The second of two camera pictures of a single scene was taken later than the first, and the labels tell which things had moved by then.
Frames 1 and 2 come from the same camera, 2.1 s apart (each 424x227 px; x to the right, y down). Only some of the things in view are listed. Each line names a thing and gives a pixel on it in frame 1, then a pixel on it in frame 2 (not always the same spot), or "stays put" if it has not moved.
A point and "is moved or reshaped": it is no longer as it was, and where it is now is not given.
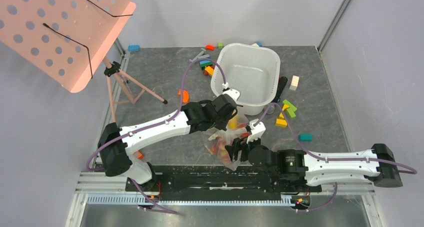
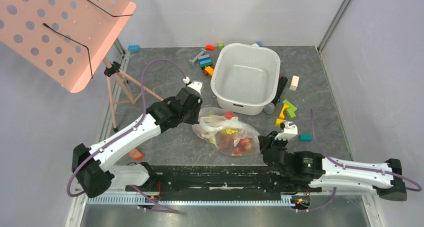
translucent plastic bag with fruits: x=237 y=126 is moved or reshaped
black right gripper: x=241 y=149 -> x=269 y=141
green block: x=291 y=108 stays put
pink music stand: x=65 y=32 stays put
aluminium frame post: x=325 y=39 stays put
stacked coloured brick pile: x=206 y=65 stays put
